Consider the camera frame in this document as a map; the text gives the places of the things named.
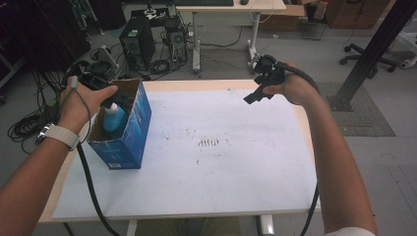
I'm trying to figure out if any white-legged desk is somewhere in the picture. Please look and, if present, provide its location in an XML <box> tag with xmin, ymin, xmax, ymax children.
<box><xmin>174</xmin><ymin>0</ymin><xmax>288</xmax><ymax>74</ymax></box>

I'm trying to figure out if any thick black left gripper cable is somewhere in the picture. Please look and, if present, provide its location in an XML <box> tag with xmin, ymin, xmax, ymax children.
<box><xmin>75</xmin><ymin>143</ymin><xmax>122</xmax><ymax>236</ymax></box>

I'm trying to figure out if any wooden cabinet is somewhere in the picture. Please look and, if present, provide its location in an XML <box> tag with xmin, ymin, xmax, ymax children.
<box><xmin>324</xmin><ymin>0</ymin><xmax>393</xmax><ymax>30</ymax></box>

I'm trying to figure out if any grey plug with thin cable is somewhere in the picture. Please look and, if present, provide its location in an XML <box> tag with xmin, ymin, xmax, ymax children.
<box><xmin>59</xmin><ymin>75</ymin><xmax>93</xmax><ymax>146</ymax></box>

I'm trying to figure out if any brown cardboard box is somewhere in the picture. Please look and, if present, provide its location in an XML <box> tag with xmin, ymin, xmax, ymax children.
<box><xmin>258</xmin><ymin>3</ymin><xmax>308</xmax><ymax>32</ymax></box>

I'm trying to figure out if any bundle of black floor cables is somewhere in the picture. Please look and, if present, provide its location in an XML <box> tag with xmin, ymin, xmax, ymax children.
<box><xmin>7</xmin><ymin>69</ymin><xmax>68</xmax><ymax>155</ymax></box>

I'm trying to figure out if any black metal post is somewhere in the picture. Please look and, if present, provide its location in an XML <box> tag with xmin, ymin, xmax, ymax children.
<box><xmin>327</xmin><ymin>0</ymin><xmax>417</xmax><ymax>113</ymax></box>

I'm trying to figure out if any person's right hand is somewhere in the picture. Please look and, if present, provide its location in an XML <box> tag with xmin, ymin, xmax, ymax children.
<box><xmin>262</xmin><ymin>62</ymin><xmax>322</xmax><ymax>107</ymax></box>

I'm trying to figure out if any black keyboard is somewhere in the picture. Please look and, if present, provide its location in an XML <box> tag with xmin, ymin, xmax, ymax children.
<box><xmin>172</xmin><ymin>0</ymin><xmax>235</xmax><ymax>8</ymax></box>

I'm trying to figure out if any dark cabinet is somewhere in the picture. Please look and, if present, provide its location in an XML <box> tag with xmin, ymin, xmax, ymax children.
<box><xmin>0</xmin><ymin>0</ymin><xmax>92</xmax><ymax>73</ymax></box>

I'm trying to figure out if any black office chair base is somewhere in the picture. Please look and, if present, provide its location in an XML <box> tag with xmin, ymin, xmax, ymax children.
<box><xmin>339</xmin><ymin>42</ymin><xmax>400</xmax><ymax>74</ymax></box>

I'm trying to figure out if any blue bottle with white cap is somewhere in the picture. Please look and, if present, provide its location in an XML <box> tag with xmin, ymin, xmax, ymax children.
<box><xmin>102</xmin><ymin>101</ymin><xmax>129</xmax><ymax>140</ymax></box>

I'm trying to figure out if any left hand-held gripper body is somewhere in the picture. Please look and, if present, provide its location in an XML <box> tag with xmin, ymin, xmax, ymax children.
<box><xmin>63</xmin><ymin>59</ymin><xmax>116</xmax><ymax>91</ymax></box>

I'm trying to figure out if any blue cardboard box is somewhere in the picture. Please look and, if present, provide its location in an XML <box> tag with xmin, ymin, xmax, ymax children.
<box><xmin>87</xmin><ymin>78</ymin><xmax>152</xmax><ymax>171</ymax></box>

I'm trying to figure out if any grey floor mat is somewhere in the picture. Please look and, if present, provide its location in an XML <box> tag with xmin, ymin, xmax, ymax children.
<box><xmin>315</xmin><ymin>82</ymin><xmax>396</xmax><ymax>138</ymax></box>

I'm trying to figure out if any thick black gripper cable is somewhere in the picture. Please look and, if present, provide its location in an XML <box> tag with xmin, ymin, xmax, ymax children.
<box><xmin>274</xmin><ymin>60</ymin><xmax>323</xmax><ymax>236</ymax></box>
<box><xmin>75</xmin><ymin>143</ymin><xmax>122</xmax><ymax>236</ymax></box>

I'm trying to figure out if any coiled black cable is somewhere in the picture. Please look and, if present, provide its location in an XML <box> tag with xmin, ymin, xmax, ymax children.
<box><xmin>148</xmin><ymin>58</ymin><xmax>172</xmax><ymax>76</ymax></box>

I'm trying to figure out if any black computer tower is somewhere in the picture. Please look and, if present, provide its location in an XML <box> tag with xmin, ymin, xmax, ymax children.
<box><xmin>118</xmin><ymin>15</ymin><xmax>157</xmax><ymax>72</ymax></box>

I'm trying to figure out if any small grey computer case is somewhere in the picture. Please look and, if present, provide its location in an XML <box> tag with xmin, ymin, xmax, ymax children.
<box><xmin>164</xmin><ymin>27</ymin><xmax>189</xmax><ymax>65</ymax></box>

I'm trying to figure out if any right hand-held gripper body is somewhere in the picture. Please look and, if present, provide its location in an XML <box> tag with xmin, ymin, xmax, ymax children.
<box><xmin>252</xmin><ymin>53</ymin><xmax>287</xmax><ymax>99</ymax></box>

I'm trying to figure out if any person's left hand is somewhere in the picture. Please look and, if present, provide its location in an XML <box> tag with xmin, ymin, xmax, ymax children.
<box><xmin>58</xmin><ymin>84</ymin><xmax>119</xmax><ymax>135</ymax></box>

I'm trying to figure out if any thick black right gripper cable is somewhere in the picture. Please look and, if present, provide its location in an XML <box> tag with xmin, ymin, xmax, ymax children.
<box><xmin>274</xmin><ymin>60</ymin><xmax>323</xmax><ymax>236</ymax></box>

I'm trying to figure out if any white strap wristwatch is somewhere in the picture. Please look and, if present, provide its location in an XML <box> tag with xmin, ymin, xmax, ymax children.
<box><xmin>34</xmin><ymin>122</ymin><xmax>82</xmax><ymax>151</ymax></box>

